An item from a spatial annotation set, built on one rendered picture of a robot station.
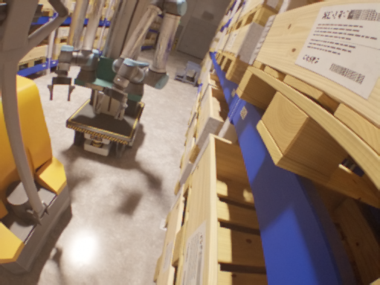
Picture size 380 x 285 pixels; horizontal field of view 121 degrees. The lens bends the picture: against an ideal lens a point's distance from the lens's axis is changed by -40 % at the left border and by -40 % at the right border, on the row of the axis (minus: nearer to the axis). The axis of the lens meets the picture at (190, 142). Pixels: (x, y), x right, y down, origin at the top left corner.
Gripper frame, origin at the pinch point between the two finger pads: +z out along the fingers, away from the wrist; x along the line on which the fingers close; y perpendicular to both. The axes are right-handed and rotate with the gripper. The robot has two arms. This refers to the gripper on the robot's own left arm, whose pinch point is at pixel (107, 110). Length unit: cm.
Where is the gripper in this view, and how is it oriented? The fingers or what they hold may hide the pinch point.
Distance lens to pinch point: 113.9
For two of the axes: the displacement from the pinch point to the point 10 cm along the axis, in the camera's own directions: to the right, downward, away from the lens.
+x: 8.8, 4.3, 1.8
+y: 1.2, 1.7, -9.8
